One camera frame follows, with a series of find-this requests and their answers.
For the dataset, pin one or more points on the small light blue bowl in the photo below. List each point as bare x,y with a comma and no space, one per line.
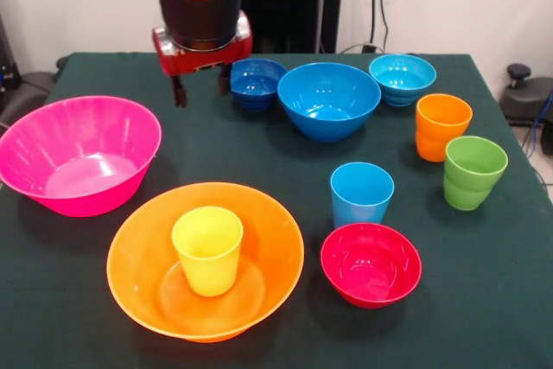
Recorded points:
402,79

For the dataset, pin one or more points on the small dark blue bowl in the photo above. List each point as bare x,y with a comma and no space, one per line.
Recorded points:
255,88

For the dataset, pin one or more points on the large orange bowl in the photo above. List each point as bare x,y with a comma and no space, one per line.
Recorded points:
138,265

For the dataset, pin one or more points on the small crimson bowl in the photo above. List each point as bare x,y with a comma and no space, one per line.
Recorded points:
371,274

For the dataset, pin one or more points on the green cup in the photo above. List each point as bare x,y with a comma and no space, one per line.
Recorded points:
471,187

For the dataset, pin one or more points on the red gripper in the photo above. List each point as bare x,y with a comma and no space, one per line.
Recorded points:
190,61

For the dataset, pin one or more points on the dark green table cloth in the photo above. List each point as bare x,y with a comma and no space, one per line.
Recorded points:
432,300

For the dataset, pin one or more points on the blue cup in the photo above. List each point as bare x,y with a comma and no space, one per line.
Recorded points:
360,200

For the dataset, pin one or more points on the yellow cup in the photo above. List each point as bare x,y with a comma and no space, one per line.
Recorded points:
207,256

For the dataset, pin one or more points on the dark grey stand base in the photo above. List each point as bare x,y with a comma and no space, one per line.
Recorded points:
30,92

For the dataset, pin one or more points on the black stand base with knob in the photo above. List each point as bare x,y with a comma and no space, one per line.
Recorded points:
527,101

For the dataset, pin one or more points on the medium blue bowl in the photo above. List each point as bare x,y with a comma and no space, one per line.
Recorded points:
328,97

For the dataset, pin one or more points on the black equipment box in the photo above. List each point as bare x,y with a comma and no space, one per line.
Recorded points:
6,71

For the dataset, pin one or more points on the orange cup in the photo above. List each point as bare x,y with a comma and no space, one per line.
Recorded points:
436,135

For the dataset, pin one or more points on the large magenta bowl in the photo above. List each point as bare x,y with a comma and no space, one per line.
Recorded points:
78,157

